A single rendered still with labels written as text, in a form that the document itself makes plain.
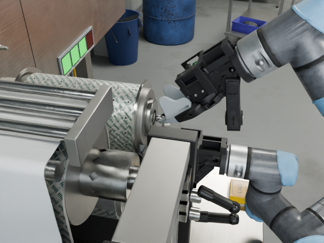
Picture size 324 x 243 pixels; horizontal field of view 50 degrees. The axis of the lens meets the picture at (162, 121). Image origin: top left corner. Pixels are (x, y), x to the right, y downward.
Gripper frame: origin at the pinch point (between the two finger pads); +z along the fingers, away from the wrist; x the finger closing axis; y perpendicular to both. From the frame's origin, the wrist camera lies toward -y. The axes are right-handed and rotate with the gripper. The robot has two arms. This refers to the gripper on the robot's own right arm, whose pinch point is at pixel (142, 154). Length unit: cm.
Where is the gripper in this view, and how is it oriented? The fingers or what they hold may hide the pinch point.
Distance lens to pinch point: 85.4
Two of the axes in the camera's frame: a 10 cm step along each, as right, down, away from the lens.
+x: -2.1, 5.8, -7.9
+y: 0.0, -8.1, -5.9
